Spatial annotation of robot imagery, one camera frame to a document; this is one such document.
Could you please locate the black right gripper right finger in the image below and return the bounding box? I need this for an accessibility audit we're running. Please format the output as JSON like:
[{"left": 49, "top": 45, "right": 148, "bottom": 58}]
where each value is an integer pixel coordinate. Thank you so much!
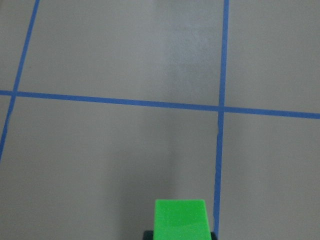
[{"left": 211, "top": 232, "right": 218, "bottom": 240}]

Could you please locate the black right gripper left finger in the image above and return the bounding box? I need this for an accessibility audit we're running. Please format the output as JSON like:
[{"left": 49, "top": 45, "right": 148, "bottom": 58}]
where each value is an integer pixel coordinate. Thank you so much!
[{"left": 142, "top": 230, "right": 154, "bottom": 240}]

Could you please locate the green block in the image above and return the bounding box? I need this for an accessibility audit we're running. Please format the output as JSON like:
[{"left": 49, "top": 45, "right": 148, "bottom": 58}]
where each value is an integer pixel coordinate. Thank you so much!
[{"left": 153, "top": 199, "right": 212, "bottom": 240}]

